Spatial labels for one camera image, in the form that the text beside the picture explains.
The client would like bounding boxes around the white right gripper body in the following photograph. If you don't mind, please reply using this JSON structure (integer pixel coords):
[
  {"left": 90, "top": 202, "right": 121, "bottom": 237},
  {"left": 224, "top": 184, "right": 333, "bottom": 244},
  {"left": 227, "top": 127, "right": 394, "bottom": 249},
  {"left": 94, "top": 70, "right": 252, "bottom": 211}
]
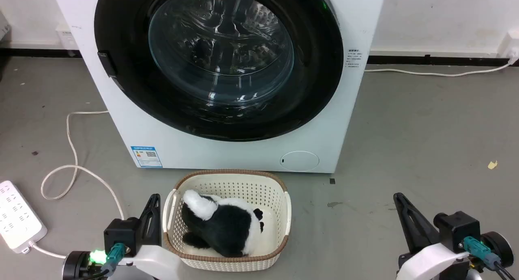
[{"left": 396, "top": 241, "right": 471, "bottom": 280}]

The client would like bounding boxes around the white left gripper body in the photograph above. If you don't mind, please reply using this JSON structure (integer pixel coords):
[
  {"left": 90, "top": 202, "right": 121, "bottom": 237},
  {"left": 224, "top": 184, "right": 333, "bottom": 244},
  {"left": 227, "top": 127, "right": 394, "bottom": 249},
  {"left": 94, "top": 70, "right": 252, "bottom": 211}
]
[{"left": 118, "top": 244, "right": 185, "bottom": 280}]

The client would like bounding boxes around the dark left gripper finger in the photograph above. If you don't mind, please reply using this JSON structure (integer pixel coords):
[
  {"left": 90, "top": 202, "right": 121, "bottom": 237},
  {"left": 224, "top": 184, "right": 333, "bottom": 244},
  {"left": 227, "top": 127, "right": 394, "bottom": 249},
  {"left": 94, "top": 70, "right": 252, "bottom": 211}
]
[
  {"left": 149, "top": 194, "right": 162, "bottom": 246},
  {"left": 137, "top": 202, "right": 152, "bottom": 248}
]

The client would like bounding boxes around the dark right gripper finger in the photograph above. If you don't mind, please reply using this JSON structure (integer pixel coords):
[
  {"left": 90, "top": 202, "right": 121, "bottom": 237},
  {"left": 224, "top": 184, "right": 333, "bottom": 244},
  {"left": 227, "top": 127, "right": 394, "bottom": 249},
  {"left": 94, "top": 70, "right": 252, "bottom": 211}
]
[
  {"left": 393, "top": 192, "right": 442, "bottom": 249},
  {"left": 394, "top": 201, "right": 426, "bottom": 255}
]

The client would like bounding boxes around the white front-load washing machine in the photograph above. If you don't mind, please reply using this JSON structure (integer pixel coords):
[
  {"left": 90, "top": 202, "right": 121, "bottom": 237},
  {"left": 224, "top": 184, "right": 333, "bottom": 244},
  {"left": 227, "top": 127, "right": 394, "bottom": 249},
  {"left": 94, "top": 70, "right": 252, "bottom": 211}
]
[{"left": 50, "top": 0, "right": 388, "bottom": 174}]

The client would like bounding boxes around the round black glass washer door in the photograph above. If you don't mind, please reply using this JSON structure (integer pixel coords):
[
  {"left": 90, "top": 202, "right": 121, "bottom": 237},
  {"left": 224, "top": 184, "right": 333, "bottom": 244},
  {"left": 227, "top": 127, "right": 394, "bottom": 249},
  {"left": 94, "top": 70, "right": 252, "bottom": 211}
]
[{"left": 94, "top": 0, "right": 344, "bottom": 142}]

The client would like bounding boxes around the blue energy label sticker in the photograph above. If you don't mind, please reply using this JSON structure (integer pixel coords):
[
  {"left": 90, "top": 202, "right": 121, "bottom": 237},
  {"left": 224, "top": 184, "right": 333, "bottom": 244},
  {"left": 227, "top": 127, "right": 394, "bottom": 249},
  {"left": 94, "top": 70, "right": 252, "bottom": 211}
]
[{"left": 131, "top": 146, "right": 163, "bottom": 168}]

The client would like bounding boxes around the black and white panda plush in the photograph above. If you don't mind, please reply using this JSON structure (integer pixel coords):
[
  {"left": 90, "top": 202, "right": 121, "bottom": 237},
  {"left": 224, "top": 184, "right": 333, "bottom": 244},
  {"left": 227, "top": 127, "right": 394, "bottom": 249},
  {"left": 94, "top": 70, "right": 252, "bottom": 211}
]
[{"left": 181, "top": 190, "right": 265, "bottom": 258}]

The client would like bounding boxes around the cream plastic laundry basket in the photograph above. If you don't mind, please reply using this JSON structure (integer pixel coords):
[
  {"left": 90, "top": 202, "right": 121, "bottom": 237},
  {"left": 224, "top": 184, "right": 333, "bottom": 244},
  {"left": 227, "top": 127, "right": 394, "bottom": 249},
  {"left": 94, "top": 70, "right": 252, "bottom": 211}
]
[{"left": 163, "top": 169, "right": 292, "bottom": 272}]

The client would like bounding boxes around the white power strip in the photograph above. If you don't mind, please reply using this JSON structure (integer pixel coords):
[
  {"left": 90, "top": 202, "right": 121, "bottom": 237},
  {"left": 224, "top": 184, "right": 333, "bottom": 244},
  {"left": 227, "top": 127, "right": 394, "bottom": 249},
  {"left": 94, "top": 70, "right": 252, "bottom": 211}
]
[{"left": 0, "top": 180, "right": 48, "bottom": 254}]

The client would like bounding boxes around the round white filter cover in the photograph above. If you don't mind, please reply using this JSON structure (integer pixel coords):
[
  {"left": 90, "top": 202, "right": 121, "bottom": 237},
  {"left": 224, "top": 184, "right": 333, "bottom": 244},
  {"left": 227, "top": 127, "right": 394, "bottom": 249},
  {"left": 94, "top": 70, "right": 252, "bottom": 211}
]
[{"left": 280, "top": 151, "right": 320, "bottom": 172}]

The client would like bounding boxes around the white text label sticker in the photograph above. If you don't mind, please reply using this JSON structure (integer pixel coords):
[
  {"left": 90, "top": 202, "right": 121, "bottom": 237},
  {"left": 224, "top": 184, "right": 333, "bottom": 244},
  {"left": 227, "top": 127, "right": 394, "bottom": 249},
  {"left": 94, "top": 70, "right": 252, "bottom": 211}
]
[{"left": 346, "top": 49, "right": 362, "bottom": 69}]

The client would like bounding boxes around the teal-plug left arm cable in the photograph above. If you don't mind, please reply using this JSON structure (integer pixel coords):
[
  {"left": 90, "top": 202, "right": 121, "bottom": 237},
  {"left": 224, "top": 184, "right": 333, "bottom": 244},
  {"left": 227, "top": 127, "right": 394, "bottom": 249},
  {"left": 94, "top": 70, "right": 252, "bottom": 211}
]
[{"left": 79, "top": 243, "right": 127, "bottom": 280}]

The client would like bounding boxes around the teal-plug arm cable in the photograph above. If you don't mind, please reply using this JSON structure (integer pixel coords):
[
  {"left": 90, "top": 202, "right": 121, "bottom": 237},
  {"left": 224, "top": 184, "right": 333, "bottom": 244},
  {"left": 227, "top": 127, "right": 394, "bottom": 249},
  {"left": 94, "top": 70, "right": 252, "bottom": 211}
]
[
  {"left": 79, "top": 243, "right": 127, "bottom": 280},
  {"left": 463, "top": 236, "right": 517, "bottom": 280}
]

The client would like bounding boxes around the teal-plug right arm cable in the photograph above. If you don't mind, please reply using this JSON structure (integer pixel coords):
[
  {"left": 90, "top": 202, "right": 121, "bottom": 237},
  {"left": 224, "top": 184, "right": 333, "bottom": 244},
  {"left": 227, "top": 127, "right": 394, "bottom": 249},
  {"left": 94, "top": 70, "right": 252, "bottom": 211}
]
[{"left": 463, "top": 236, "right": 517, "bottom": 280}]

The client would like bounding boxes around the white power strip cable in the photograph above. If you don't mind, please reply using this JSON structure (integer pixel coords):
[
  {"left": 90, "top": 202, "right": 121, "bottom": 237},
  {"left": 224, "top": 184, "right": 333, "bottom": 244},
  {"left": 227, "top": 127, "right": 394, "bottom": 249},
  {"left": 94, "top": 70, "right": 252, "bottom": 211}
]
[{"left": 31, "top": 111, "right": 125, "bottom": 259}]

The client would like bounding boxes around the thin white wall cable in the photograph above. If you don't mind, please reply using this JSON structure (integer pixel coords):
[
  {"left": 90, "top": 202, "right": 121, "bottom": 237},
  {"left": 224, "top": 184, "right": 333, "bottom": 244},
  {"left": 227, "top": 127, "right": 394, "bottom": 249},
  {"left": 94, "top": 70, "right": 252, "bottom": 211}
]
[{"left": 364, "top": 60, "right": 519, "bottom": 77}]

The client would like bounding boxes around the white wall plug adapter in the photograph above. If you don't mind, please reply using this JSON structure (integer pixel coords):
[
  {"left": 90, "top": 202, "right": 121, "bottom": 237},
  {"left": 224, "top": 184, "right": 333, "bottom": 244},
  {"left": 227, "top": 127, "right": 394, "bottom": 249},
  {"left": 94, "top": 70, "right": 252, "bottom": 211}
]
[{"left": 502, "top": 29, "right": 519, "bottom": 64}]

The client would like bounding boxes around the white wall outlet box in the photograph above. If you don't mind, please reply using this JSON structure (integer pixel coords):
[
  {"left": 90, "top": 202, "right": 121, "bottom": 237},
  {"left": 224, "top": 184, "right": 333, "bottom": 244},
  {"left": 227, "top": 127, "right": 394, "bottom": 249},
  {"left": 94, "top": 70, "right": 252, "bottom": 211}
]
[{"left": 56, "top": 25, "right": 78, "bottom": 51}]

